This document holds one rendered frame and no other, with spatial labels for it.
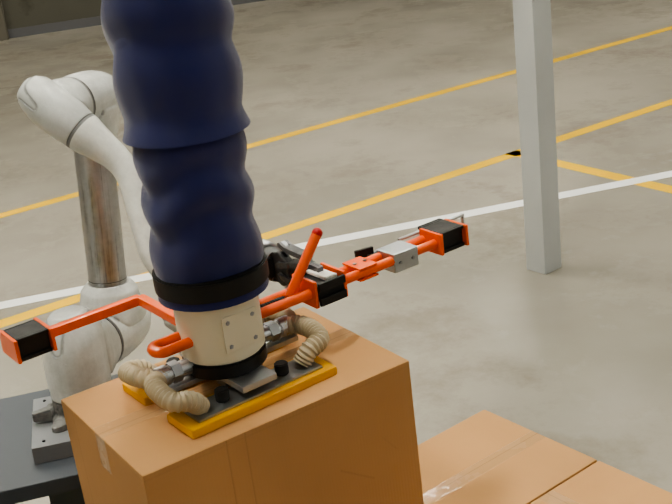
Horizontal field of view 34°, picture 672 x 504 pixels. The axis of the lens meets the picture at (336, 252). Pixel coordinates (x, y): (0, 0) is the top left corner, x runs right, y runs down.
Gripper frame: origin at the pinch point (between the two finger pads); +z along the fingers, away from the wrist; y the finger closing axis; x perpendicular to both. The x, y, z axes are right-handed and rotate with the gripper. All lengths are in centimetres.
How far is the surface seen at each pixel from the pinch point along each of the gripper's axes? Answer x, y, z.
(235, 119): 21.9, -42.3, 10.0
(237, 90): 20, -47, 9
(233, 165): 23.0, -33.7, 8.9
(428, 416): -113, 120, -103
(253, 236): 21.0, -19.1, 9.0
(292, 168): -281, 120, -419
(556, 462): -56, 65, 12
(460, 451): -44, 65, -10
